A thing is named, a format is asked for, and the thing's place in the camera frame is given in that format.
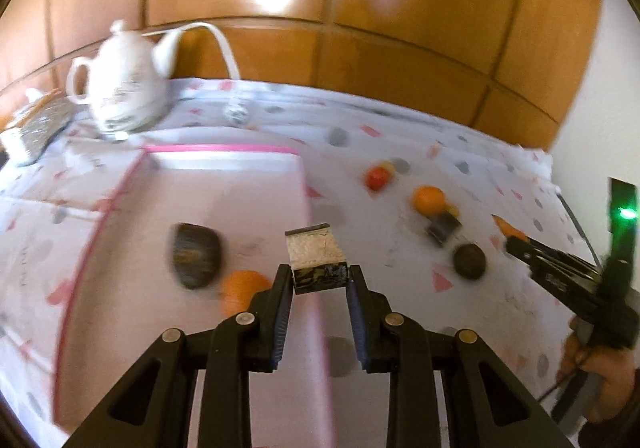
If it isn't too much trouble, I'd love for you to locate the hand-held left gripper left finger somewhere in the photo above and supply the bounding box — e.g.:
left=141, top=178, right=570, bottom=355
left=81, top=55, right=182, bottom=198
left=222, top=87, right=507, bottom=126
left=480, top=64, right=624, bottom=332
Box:
left=65, top=264, right=296, bottom=448

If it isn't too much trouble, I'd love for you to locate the orange mandarin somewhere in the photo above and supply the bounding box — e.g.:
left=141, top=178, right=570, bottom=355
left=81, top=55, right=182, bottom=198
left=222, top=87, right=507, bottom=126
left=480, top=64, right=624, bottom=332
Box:
left=220, top=270, right=273, bottom=319
left=412, top=185, right=447, bottom=219

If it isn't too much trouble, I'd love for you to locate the dark round fruit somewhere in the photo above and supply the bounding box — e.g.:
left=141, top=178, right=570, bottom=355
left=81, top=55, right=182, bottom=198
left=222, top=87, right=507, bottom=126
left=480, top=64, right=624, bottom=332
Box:
left=452, top=244, right=487, bottom=281

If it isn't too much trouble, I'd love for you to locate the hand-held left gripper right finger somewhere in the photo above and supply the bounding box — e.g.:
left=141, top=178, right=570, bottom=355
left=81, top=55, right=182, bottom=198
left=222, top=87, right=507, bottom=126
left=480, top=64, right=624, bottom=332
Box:
left=345, top=264, right=576, bottom=448

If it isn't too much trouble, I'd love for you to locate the white power plug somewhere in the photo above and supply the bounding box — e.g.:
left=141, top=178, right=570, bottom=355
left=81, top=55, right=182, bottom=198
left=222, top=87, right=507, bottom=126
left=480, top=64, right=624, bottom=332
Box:
left=223, top=95, right=251, bottom=126

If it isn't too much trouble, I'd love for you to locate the pink-rimmed box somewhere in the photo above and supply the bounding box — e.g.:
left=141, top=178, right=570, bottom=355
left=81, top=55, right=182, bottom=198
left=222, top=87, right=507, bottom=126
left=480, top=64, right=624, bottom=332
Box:
left=52, top=144, right=336, bottom=434

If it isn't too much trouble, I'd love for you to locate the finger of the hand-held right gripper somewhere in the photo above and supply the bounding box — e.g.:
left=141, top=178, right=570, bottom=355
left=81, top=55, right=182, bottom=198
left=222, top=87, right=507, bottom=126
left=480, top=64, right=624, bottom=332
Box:
left=525, top=260, right=601, bottom=301
left=505, top=235, right=596, bottom=271

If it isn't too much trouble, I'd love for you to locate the white patterned tablecloth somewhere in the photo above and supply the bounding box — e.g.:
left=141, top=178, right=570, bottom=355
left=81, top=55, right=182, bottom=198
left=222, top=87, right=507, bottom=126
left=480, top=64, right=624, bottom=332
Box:
left=0, top=75, right=576, bottom=448

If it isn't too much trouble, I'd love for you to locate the white power cable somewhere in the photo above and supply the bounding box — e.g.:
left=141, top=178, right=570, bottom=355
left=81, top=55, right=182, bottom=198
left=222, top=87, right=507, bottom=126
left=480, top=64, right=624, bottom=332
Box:
left=145, top=22, right=241, bottom=78

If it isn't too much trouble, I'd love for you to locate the white ceramic electric kettle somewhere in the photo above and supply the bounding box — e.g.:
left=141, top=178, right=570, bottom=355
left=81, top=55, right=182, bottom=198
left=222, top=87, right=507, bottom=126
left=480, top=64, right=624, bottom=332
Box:
left=66, top=20, right=181, bottom=141

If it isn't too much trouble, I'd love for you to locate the person's right hand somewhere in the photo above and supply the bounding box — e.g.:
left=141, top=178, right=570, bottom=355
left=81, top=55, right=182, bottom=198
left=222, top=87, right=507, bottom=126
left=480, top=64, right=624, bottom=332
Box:
left=559, top=323, right=640, bottom=429

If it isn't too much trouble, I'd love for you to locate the small red fruit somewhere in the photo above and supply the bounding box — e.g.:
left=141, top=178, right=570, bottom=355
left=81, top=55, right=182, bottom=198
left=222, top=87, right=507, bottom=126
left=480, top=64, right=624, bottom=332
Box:
left=365, top=163, right=396, bottom=193

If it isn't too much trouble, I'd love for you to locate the dark avocado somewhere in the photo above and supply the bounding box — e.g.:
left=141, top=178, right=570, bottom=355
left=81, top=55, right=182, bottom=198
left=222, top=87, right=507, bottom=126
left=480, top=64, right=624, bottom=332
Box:
left=167, top=223, right=223, bottom=289

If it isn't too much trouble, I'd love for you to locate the small dark and silver block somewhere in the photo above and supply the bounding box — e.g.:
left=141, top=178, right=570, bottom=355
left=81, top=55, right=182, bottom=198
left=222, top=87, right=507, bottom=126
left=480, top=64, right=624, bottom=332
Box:
left=284, top=224, right=348, bottom=295

